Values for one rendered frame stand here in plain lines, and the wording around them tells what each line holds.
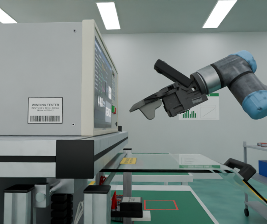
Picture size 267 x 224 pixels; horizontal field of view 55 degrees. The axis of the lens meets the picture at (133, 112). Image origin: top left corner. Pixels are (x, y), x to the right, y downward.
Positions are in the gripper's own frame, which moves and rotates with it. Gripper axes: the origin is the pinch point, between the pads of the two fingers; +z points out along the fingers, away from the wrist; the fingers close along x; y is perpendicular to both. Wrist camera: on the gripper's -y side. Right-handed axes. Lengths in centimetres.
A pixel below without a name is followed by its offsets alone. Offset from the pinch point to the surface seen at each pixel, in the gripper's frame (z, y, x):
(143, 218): 10.3, 29.2, 0.7
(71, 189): 14.0, 10.5, -32.1
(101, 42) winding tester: 0.0, -13.7, -19.0
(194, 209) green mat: -6, 51, 51
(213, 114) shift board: -155, 47, 511
